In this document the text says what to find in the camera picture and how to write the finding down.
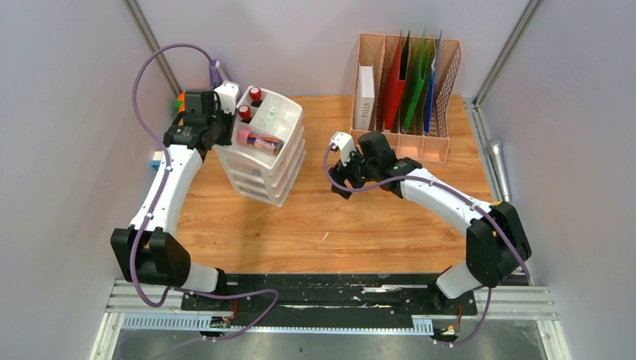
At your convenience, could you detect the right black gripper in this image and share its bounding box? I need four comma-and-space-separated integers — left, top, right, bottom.
327, 145, 378, 200

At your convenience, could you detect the red black stamp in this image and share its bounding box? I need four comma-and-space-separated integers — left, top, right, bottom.
237, 105, 252, 124

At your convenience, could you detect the red round stamp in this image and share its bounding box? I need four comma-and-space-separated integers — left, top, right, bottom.
248, 86, 263, 107

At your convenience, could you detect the white plastic drawer unit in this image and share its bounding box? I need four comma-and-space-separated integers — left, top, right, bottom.
216, 86, 306, 207

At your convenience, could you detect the pink highlighter pack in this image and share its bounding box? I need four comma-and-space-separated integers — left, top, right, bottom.
237, 129, 285, 155

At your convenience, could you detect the white hardcover book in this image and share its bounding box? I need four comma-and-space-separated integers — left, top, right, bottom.
353, 64, 375, 131

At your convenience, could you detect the blue folder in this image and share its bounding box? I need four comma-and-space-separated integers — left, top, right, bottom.
424, 29, 443, 135

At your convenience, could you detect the pink plastic file organizer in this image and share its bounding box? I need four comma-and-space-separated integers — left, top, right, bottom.
349, 33, 463, 164

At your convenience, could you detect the red folder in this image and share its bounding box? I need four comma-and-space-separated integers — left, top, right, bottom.
382, 31, 410, 132

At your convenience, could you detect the green folder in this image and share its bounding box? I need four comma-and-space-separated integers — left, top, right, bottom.
400, 31, 437, 135

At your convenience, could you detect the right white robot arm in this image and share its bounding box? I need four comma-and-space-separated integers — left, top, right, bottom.
325, 131, 532, 314

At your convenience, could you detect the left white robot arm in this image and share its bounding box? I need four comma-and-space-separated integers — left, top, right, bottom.
110, 84, 239, 310

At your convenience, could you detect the orange tape dispenser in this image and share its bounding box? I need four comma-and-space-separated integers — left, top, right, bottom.
173, 91, 185, 113

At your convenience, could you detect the blue white small block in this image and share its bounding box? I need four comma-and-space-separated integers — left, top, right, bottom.
151, 151, 164, 171

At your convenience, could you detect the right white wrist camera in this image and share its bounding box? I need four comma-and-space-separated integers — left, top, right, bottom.
329, 131, 356, 167

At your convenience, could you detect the purple object at wall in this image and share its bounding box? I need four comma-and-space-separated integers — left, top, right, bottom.
208, 59, 230, 89

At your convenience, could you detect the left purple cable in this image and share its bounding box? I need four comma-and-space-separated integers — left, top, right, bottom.
129, 43, 279, 344

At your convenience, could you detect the purple cable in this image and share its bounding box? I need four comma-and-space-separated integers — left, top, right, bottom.
129, 43, 279, 344
322, 142, 533, 347

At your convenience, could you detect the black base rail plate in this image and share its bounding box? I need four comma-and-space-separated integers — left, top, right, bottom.
181, 273, 478, 329

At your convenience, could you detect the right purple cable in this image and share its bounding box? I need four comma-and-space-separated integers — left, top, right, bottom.
322, 142, 533, 347

